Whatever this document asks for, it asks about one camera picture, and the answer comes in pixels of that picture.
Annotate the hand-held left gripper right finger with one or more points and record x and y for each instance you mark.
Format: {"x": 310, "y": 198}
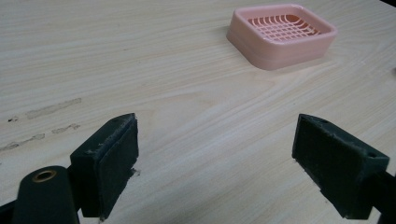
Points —
{"x": 333, "y": 165}

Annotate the pink soap dish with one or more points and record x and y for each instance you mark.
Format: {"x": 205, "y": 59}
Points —
{"x": 280, "y": 49}

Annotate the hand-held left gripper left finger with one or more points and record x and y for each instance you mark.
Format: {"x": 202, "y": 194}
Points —
{"x": 106, "y": 165}

